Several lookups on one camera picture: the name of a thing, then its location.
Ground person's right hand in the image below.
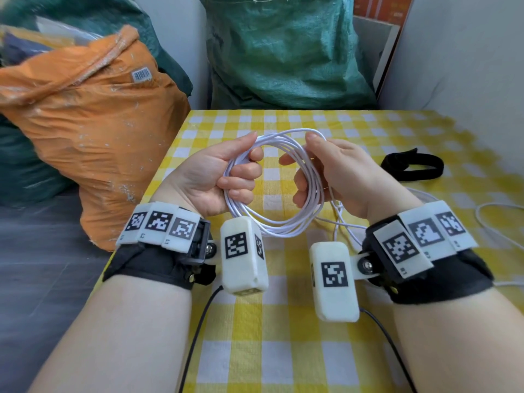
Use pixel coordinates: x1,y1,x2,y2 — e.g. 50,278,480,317
278,132,425,224

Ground person's left hand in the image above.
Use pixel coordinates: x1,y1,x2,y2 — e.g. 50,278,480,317
149,132,265,218

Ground black strap loop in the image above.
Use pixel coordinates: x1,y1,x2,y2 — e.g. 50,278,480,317
380,147,445,183

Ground white cable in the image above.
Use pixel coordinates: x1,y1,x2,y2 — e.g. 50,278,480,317
223,128,524,288

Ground person's left forearm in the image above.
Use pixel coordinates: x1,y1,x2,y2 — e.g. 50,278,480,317
28,275,193,393

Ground white marker wrist band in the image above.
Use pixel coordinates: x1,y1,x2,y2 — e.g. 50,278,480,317
116,201,210,254
368,200,480,279

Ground orange woven sack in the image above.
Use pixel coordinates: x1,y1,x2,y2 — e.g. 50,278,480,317
0,25,192,252

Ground small pale leaning board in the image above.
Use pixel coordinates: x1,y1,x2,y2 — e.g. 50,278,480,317
352,15,401,93

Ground tall crumpled green sack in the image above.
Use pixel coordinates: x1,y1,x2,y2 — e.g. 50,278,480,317
0,0,194,97

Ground upright open green sack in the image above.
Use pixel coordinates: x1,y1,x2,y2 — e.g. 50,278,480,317
198,0,378,111

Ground large grey board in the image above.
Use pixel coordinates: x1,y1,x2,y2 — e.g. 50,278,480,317
376,0,524,176

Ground orange poster board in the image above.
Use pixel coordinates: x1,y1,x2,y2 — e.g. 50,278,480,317
353,0,416,26

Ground yellow checkered tablecloth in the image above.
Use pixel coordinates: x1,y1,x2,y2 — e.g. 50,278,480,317
86,109,524,393

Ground clear plastic parcel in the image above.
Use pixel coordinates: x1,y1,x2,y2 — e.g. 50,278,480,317
34,16,103,45

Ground yellow flat parcel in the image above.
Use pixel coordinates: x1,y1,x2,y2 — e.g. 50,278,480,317
0,25,74,49

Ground dark blue parcel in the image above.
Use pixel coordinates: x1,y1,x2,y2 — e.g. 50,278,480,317
2,34,50,66

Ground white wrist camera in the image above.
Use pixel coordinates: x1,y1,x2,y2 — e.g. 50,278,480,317
309,241,377,323
204,216,270,296

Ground black wrist strap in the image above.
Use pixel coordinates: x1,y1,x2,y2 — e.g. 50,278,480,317
102,243,218,291
362,218,495,306

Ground black camera cable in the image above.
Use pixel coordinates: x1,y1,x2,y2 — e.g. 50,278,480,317
359,307,418,393
178,285,225,393

